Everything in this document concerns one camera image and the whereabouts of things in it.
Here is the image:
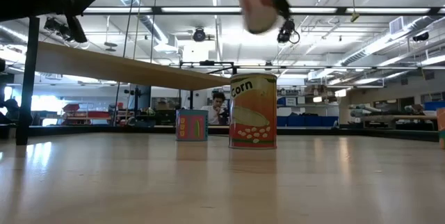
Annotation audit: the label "round black ceiling fixture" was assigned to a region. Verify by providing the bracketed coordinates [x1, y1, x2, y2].
[193, 27, 207, 42]

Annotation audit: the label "white vent grille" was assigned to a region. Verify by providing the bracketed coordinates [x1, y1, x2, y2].
[389, 16, 405, 35]

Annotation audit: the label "tall orange corn can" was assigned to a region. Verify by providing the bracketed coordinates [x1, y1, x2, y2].
[238, 0, 279, 35]
[228, 72, 278, 150]

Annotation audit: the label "black ceiling spotlights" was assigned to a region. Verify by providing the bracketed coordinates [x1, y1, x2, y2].
[43, 17, 70, 41]

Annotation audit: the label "blue storage bins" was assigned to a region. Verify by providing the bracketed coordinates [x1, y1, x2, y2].
[276, 115, 340, 128]

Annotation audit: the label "person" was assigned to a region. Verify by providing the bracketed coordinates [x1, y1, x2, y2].
[200, 92, 230, 126]

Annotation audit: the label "black ceiling camera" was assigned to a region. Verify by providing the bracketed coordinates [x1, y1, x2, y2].
[277, 18, 300, 45]

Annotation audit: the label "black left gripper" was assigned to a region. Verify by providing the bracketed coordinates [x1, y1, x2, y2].
[34, 0, 111, 45]

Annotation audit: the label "black hanging cable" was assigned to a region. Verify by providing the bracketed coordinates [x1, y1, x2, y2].
[113, 0, 139, 127]

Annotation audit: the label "wooden shelf with black legs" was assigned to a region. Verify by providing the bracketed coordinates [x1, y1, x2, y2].
[15, 15, 238, 146]

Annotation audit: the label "grey hanging rope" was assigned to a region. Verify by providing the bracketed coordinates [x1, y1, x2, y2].
[131, 0, 144, 60]

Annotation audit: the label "black table frame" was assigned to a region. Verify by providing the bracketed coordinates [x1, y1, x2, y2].
[0, 123, 445, 143]

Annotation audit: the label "blue storage bin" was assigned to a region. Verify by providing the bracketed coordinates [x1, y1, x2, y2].
[423, 101, 445, 112]

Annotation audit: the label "black overhead light bar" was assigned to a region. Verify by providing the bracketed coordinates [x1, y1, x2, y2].
[81, 6, 445, 17]

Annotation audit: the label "wooden bench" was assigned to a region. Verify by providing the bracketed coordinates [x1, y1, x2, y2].
[361, 113, 439, 122]

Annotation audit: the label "teal and pink can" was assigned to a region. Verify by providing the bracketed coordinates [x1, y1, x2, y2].
[175, 109, 209, 142]

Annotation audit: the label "red cart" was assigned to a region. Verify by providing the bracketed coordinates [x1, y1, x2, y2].
[61, 103, 112, 126]

